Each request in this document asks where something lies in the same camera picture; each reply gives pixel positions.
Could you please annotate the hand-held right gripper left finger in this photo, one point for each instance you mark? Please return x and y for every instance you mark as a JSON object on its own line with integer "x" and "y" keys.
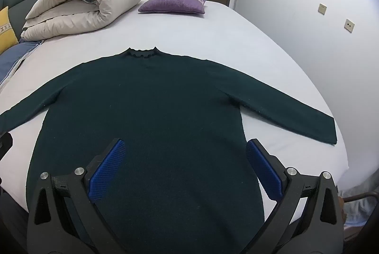
{"x": 108, "y": 171}

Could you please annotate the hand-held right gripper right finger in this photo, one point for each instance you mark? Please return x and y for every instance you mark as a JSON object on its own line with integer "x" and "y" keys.
{"x": 263, "y": 171}

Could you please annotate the dark green sweater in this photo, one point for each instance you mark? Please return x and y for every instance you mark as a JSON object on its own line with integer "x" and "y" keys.
{"x": 154, "y": 112}

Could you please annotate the blue pillow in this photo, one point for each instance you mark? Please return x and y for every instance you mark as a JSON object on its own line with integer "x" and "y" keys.
{"x": 14, "y": 58}

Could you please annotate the yellow patterned cushion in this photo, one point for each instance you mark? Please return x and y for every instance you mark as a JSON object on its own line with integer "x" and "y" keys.
{"x": 7, "y": 32}

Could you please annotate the white bed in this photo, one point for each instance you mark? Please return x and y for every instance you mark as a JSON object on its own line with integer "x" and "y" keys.
{"x": 237, "y": 44}

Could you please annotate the purple pillow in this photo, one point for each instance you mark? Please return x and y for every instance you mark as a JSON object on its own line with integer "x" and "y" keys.
{"x": 174, "y": 2}

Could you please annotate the beige wall socket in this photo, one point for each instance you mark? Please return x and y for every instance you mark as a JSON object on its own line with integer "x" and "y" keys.
{"x": 322, "y": 8}
{"x": 349, "y": 25}

